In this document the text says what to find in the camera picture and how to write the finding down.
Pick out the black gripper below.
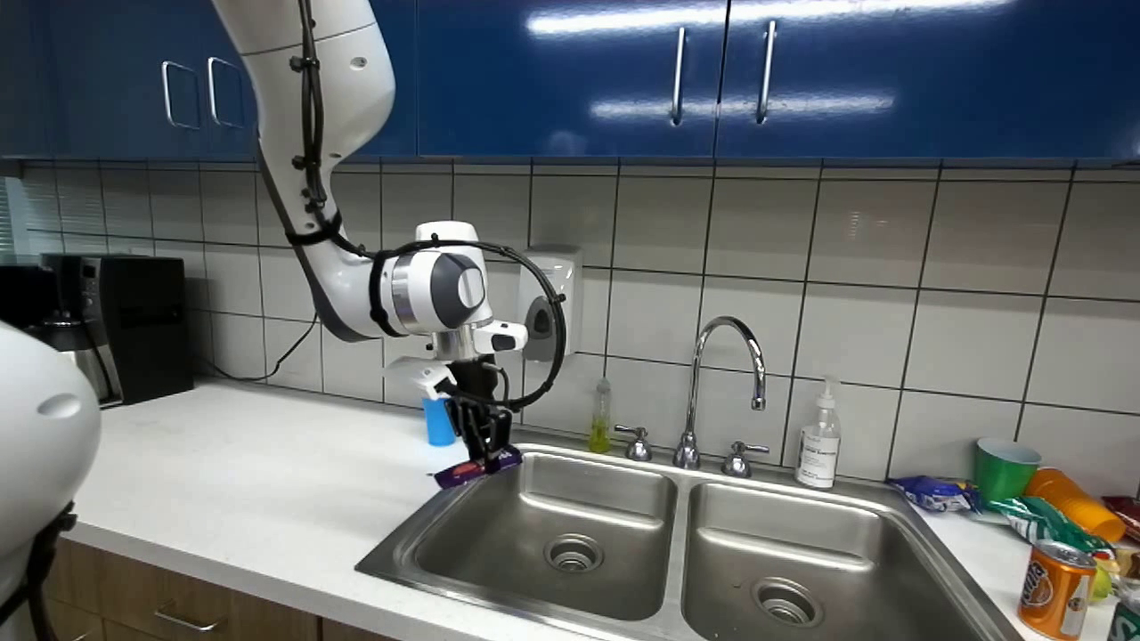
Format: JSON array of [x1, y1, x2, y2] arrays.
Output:
[[448, 358, 508, 461]]

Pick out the purple protein bar wrapper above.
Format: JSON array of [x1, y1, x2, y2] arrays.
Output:
[[434, 450, 518, 488]]

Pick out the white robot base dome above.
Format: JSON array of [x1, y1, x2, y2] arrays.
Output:
[[0, 323, 98, 641]]

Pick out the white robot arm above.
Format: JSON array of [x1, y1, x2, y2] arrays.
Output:
[[210, 0, 527, 461]]

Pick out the stainless steel double sink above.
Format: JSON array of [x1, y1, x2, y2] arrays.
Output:
[[359, 443, 1021, 641]]

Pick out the blue white spray bottle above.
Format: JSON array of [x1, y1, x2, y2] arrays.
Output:
[[390, 358, 465, 481]]

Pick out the green dish soap bottle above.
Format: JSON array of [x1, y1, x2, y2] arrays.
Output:
[[583, 377, 613, 453]]

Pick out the chrome gooseneck faucet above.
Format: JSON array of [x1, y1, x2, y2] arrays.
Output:
[[674, 314, 769, 476]]

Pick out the black coffee maker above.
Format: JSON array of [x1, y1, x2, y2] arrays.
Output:
[[0, 252, 191, 407]]

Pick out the clear soap pump bottle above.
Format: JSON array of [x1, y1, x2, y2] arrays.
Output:
[[794, 385, 839, 488]]

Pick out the wooden lower cabinet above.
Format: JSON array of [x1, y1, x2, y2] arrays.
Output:
[[47, 542, 388, 641]]

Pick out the blue snack packet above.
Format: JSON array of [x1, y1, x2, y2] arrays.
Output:
[[892, 476, 971, 514]]

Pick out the blue upper cabinets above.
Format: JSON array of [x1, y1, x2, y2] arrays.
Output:
[[0, 0, 1140, 164]]

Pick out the green plastic cup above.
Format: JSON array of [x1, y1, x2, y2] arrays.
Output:
[[971, 438, 1039, 499]]

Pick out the orange plastic bottle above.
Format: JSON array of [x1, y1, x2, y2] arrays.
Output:
[[1027, 470, 1124, 546]]

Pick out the orange drink can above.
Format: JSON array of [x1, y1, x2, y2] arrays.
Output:
[[1017, 542, 1092, 641]]

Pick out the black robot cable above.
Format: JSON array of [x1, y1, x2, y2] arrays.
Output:
[[287, 0, 569, 418]]

